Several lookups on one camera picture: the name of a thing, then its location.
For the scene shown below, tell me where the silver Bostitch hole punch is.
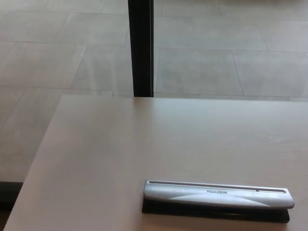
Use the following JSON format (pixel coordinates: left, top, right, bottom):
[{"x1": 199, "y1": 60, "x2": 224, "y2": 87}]
[{"x1": 141, "y1": 179, "x2": 295, "y2": 224}]

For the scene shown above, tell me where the black vertical post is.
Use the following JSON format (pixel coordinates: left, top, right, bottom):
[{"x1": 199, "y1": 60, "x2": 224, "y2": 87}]
[{"x1": 128, "y1": 0, "x2": 154, "y2": 98}]

